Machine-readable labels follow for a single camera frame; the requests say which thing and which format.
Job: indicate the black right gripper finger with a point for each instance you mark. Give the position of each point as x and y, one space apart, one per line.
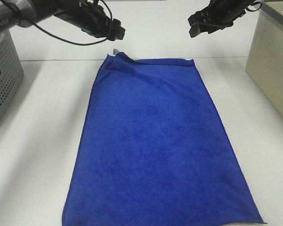
198 28

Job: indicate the grey perforated plastic basket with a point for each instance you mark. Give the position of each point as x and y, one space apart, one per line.
11 72

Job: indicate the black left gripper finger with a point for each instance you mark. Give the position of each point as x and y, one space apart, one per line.
116 32

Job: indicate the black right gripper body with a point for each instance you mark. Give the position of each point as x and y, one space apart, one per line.
219 14

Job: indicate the beige storage box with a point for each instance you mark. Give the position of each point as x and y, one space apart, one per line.
265 60

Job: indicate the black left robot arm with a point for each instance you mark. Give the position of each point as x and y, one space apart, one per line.
25 13

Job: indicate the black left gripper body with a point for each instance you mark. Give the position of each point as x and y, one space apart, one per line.
89 16

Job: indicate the blue microfibre towel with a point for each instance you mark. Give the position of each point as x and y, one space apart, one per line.
154 152

